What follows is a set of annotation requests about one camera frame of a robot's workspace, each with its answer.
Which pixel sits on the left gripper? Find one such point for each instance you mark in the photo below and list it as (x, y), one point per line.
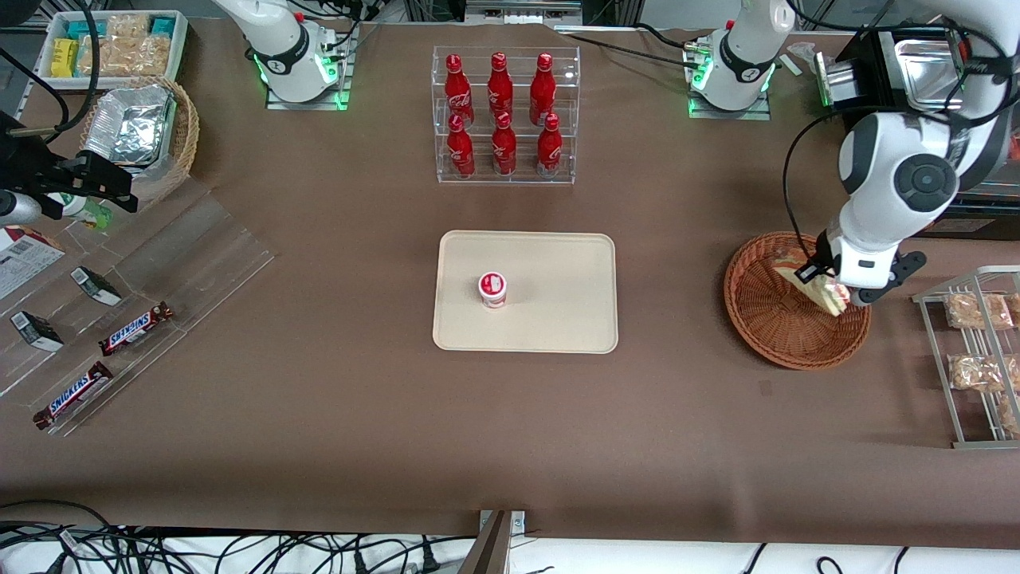
(820, 261)

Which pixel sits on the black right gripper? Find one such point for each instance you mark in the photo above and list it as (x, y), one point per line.
(24, 169)

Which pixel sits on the triangular sandwich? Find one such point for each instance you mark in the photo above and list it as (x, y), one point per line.
(821, 296)

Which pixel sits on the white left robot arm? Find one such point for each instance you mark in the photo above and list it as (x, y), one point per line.
(924, 179)

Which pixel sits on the aluminium foil tray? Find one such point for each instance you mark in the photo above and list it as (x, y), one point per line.
(127, 127)

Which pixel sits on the brown round wicker basket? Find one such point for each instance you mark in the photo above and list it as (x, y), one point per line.
(765, 323)

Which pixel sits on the light wicker basket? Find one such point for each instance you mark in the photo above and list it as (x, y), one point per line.
(185, 135)

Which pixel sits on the cream plastic tray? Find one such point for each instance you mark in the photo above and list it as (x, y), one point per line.
(558, 303)

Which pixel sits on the green white small bottle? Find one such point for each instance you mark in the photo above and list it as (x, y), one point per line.
(84, 211)

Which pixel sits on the small black white box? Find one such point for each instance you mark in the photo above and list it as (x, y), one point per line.
(96, 285)
(36, 331)

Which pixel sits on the red white printed carton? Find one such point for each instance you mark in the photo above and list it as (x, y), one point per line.
(24, 259)

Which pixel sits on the clear acrylic stepped display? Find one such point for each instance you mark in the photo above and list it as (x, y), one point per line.
(199, 255)

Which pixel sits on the beige cracker snack pack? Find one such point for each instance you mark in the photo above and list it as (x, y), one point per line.
(127, 54)

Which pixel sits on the yellow snack pack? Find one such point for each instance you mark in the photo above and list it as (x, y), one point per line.
(64, 57)

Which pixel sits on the clear bagged granola snack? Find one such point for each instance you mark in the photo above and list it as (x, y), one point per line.
(1010, 416)
(976, 311)
(976, 373)

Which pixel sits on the snickers chocolate bar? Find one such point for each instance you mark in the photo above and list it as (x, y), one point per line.
(135, 328)
(73, 395)

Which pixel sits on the white plastic bin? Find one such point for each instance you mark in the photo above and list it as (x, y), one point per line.
(180, 48)

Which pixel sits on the teal snack pack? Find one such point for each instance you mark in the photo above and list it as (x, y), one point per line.
(84, 29)
(162, 25)

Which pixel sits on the black food warmer appliance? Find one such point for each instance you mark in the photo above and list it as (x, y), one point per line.
(872, 80)

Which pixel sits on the white paper strip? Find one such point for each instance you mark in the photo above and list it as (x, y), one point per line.
(793, 65)

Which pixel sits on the steel food pan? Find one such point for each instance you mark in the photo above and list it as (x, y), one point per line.
(928, 72)

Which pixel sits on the red skewered sausage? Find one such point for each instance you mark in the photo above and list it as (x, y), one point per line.
(963, 49)

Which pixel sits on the red cola bottle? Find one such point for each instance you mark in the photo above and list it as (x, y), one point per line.
(460, 151)
(500, 88)
(504, 150)
(457, 92)
(543, 89)
(549, 151)

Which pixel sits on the clear acrylic bottle rack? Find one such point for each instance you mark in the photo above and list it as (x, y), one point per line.
(522, 171)

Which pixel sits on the red white yogurt cup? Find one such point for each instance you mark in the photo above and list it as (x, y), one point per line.
(492, 287)

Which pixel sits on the brown table cover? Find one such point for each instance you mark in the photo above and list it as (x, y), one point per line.
(358, 446)

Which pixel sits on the grey left wrist camera bracket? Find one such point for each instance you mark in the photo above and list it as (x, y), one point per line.
(904, 271)

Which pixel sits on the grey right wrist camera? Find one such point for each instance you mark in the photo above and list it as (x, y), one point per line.
(16, 209)

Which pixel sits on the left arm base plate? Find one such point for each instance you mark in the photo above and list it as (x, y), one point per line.
(729, 113)

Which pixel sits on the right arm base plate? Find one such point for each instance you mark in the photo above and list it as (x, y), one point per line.
(347, 88)

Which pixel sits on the aluminium frame profile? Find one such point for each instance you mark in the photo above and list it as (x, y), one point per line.
(522, 9)

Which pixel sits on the grey metal table bracket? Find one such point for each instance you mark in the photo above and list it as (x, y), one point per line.
(490, 550)

